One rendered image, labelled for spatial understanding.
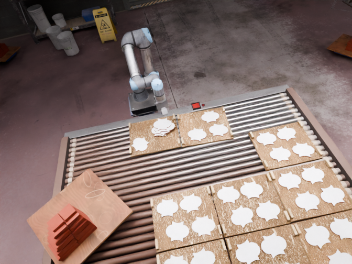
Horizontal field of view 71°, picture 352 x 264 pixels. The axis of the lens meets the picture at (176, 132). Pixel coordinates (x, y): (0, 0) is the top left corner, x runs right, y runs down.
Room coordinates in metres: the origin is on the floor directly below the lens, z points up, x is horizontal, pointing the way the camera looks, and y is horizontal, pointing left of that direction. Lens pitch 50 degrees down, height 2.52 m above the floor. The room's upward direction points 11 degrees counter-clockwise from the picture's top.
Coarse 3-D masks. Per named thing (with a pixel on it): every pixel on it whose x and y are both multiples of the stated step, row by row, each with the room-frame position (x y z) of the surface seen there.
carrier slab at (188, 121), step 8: (200, 112) 1.48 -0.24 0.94; (216, 112) 1.44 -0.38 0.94; (184, 120) 1.42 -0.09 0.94; (192, 120) 1.40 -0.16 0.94; (200, 120) 1.39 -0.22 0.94; (216, 120) 1.35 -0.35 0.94; (224, 120) 1.33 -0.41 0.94; (184, 128) 1.34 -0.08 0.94; (192, 128) 1.32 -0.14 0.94; (200, 128) 1.30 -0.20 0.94; (208, 128) 1.28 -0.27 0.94; (184, 136) 1.25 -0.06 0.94; (208, 136) 1.21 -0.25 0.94; (216, 136) 1.19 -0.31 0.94; (224, 136) 1.17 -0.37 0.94; (184, 144) 1.18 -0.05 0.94; (192, 144) 1.16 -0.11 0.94; (200, 144) 1.15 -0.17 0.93
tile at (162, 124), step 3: (159, 120) 1.43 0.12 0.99; (162, 120) 1.42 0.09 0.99; (165, 120) 1.42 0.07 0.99; (168, 120) 1.41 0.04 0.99; (156, 123) 1.41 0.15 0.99; (159, 123) 1.40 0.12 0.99; (162, 123) 1.40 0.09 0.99; (165, 123) 1.39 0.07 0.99; (168, 123) 1.38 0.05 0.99; (156, 126) 1.37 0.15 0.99; (159, 126) 1.37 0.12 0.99; (162, 126) 1.36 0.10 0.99; (165, 126) 1.36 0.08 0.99; (168, 126) 1.35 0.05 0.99; (159, 129) 1.34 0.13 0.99; (162, 129) 1.34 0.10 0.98; (165, 129) 1.33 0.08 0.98
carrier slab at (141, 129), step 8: (152, 120) 1.50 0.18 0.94; (136, 128) 1.44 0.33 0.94; (144, 128) 1.43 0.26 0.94; (176, 128) 1.35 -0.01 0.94; (136, 136) 1.36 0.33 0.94; (144, 136) 1.34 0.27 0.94; (152, 136) 1.32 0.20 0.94; (160, 136) 1.30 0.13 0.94; (168, 136) 1.29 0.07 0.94; (176, 136) 1.27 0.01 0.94; (152, 144) 1.24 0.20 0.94; (160, 144) 1.22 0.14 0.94; (168, 144) 1.21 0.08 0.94; (176, 144) 1.19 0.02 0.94; (136, 152) 1.19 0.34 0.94; (144, 152) 1.17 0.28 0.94; (152, 152) 1.17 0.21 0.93
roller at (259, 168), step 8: (248, 168) 0.87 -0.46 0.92; (256, 168) 0.85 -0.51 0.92; (264, 168) 0.84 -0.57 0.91; (216, 176) 0.85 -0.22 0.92; (224, 176) 0.84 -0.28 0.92; (232, 176) 0.83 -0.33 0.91; (176, 184) 0.85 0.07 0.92; (184, 184) 0.84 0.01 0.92; (192, 184) 0.83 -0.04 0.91; (200, 184) 0.83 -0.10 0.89; (144, 192) 0.84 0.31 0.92; (152, 192) 0.83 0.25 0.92; (160, 192) 0.82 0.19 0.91; (128, 200) 0.82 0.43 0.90
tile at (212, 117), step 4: (204, 112) 1.46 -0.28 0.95; (208, 112) 1.45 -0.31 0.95; (212, 112) 1.44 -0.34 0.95; (204, 116) 1.41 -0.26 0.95; (208, 116) 1.41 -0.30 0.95; (212, 116) 1.40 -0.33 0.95; (216, 116) 1.39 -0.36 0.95; (204, 120) 1.37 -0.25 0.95; (208, 120) 1.36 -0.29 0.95; (212, 120) 1.35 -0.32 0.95
